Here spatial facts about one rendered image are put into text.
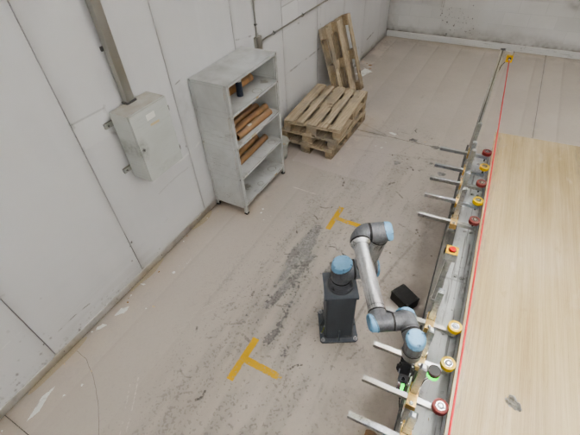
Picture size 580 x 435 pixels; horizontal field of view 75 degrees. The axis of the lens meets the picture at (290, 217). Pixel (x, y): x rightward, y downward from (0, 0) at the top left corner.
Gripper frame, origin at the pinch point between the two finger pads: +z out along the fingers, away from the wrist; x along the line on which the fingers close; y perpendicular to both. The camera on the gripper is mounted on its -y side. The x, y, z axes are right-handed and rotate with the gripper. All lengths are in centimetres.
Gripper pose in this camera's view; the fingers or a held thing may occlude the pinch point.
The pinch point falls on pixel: (402, 376)
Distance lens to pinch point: 219.7
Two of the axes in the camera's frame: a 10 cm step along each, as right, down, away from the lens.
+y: 4.3, -6.4, 6.4
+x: -9.0, -2.7, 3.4
